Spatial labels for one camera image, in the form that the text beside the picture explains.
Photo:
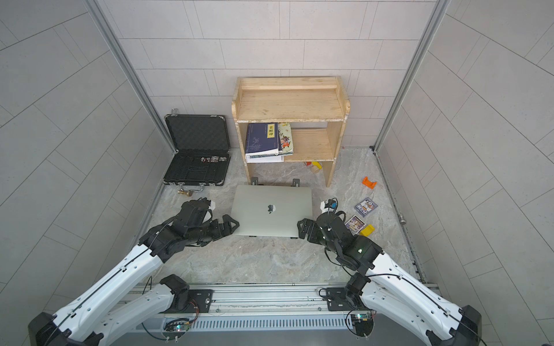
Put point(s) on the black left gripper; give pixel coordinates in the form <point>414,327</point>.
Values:
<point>218,231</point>

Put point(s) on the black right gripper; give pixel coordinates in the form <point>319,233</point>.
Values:
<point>308,226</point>

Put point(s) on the silver laptop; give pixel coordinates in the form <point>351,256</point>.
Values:
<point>270,210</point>

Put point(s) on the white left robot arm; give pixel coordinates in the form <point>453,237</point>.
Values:
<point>95,318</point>

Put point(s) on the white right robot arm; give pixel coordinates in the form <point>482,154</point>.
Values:
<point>379,284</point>

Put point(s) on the brass fitting near case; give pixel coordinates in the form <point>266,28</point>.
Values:
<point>188,193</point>

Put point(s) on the colourful card box near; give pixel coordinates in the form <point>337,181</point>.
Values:
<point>355,225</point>

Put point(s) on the colourful card box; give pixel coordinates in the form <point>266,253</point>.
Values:
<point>365,207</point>
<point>355,225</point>

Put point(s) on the colourful card box far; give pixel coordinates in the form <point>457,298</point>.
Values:
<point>365,207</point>

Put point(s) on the orange plastic clip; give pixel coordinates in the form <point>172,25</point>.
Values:
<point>369,183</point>

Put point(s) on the open black tool case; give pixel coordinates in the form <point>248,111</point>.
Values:
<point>201,150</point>

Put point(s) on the dark blue book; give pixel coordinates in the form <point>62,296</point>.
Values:
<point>262,139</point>

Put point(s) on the green illustrated children's book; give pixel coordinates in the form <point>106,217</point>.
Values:
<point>286,146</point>

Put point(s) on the left green circuit board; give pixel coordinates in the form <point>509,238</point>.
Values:
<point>178,325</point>

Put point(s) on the green circuit board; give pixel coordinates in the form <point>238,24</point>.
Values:
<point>178,325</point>
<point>361,320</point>

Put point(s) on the right green circuit board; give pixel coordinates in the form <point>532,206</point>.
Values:
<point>361,320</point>

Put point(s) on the wooden two-tier shelf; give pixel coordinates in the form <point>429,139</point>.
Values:
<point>296,100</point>

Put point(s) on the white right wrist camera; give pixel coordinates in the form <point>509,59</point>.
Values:
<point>329,205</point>

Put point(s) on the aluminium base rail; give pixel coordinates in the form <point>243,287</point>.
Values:
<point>260,307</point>

